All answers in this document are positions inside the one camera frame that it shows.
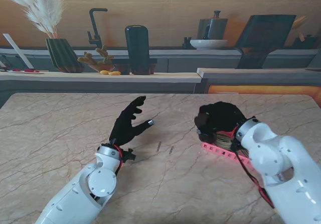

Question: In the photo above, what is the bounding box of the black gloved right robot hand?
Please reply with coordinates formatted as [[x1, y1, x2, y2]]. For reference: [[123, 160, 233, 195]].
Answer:
[[194, 101, 248, 143]]

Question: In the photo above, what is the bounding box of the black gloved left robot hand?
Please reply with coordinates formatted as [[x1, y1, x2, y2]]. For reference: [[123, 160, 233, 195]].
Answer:
[[109, 95, 155, 150]]

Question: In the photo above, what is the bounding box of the beige woven belt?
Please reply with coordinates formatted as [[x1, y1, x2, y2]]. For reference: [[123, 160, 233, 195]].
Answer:
[[213, 131, 238, 151]]

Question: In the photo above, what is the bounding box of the dark brown woven belt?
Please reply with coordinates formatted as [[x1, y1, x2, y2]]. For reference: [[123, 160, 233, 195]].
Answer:
[[195, 113, 218, 142]]

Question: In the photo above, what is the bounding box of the pink plastic storage basket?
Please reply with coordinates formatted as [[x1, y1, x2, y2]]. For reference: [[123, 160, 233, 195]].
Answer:
[[200, 140, 253, 165]]

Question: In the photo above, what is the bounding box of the grey kitchen counter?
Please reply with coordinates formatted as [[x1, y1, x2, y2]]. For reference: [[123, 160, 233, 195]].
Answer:
[[0, 44, 321, 101]]

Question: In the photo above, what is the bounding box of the white ceramic bowl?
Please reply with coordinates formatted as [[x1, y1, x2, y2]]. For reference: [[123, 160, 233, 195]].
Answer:
[[190, 39, 229, 50]]

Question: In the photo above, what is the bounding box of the yellow brown cactus plant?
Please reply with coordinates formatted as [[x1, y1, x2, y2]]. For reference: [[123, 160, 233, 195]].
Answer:
[[77, 45, 116, 73]]

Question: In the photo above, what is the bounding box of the dark blue rounded container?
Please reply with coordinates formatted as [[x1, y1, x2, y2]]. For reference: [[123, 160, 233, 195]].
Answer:
[[124, 25, 150, 72]]

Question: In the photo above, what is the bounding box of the small black holder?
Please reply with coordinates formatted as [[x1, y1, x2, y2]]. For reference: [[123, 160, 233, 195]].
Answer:
[[183, 36, 196, 49]]

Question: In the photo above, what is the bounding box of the grey lidded jar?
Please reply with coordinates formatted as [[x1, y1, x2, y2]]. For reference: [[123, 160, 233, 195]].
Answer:
[[197, 10, 229, 40]]

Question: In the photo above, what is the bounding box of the dark angled range hood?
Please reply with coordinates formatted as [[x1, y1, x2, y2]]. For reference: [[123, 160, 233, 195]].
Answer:
[[235, 14, 297, 69]]

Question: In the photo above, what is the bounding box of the dark ribbed vase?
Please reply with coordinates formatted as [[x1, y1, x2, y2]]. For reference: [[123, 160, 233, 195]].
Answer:
[[45, 38, 85, 73]]

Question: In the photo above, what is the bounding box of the black kitchen faucet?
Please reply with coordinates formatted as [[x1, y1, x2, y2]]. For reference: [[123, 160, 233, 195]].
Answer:
[[87, 7, 108, 48]]

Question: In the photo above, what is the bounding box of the dark utensil holder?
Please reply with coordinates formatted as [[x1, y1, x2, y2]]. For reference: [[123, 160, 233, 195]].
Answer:
[[292, 34, 319, 49]]

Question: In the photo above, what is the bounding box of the plate with red slices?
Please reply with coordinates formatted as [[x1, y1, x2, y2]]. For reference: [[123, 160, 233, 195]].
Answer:
[[7, 68, 45, 74]]

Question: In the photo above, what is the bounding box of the yellow kitchen utensil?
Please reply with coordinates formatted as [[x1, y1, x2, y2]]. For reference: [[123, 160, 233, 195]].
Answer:
[[291, 15, 307, 41]]

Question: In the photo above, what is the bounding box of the white leaning board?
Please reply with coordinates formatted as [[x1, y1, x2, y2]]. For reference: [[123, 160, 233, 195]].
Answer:
[[2, 33, 35, 69]]

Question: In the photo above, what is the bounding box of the white pampas grass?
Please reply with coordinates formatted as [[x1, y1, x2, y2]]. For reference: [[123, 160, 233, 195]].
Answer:
[[0, 0, 65, 39]]

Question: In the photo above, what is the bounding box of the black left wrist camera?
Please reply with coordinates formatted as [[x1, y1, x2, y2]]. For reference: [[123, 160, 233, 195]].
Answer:
[[121, 149, 137, 163]]

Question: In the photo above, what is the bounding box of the red black left arm cable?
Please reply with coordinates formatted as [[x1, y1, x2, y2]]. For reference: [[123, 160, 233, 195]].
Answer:
[[114, 145, 125, 177]]

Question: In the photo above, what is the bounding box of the red black arm cable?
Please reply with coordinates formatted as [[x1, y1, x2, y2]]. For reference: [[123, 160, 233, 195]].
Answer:
[[114, 145, 125, 177], [230, 123, 275, 209]]

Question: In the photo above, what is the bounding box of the red black right arm cable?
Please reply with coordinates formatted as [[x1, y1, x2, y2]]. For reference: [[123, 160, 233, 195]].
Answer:
[[230, 123, 275, 209]]

